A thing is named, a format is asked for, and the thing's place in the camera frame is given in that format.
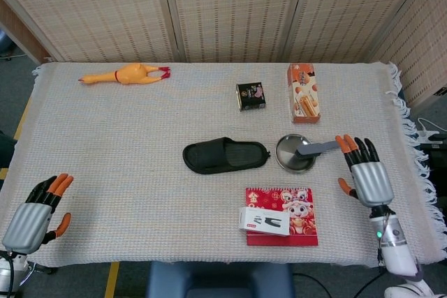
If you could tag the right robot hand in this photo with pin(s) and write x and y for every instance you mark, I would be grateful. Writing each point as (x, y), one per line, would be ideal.
(372, 183)

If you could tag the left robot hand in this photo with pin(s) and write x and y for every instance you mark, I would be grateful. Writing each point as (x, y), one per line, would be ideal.
(28, 224)

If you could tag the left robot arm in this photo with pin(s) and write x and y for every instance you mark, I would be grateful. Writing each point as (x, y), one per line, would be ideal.
(7, 273)

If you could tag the white power strip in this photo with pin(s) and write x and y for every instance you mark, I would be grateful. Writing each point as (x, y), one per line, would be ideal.
(431, 134)

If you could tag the dark chair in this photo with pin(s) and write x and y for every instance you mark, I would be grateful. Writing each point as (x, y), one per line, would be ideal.
(6, 151)

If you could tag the round steel plate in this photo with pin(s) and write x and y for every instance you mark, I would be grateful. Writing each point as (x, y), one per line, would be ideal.
(288, 153)

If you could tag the red desk calendar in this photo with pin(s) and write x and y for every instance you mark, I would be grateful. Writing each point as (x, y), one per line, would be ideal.
(279, 198)

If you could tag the orange biscuit box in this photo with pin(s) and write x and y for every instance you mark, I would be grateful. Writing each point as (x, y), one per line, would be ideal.
(304, 95)

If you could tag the white stapler box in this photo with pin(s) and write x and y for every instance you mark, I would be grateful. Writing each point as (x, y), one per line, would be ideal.
(263, 222)

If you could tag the white woven tablecloth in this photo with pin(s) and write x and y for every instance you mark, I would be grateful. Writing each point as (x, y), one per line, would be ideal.
(139, 155)

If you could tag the small black box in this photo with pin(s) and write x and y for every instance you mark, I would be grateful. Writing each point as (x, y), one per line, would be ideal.
(250, 97)

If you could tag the woven bamboo screen panel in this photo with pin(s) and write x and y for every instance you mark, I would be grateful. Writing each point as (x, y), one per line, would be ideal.
(91, 8)
(230, 8)
(349, 8)
(422, 39)

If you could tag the black slipper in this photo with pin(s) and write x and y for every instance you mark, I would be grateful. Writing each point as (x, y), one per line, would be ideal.
(209, 156)

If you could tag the blue chair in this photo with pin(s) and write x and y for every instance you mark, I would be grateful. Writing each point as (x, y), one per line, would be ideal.
(220, 280)

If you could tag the yellow rubber chicken toy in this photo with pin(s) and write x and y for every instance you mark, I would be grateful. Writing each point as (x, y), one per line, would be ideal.
(131, 74)

